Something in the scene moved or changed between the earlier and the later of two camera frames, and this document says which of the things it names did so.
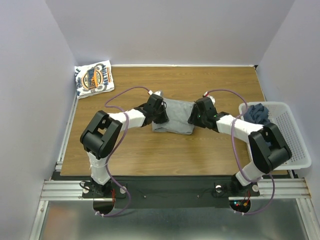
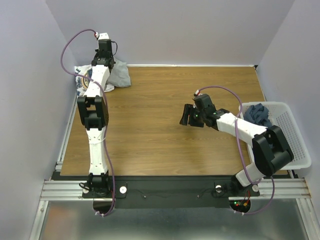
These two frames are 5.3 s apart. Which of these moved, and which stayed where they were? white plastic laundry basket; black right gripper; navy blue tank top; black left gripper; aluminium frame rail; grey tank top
Moved: grey tank top; black left gripper
Stayed: black right gripper; white plastic laundry basket; aluminium frame rail; navy blue tank top
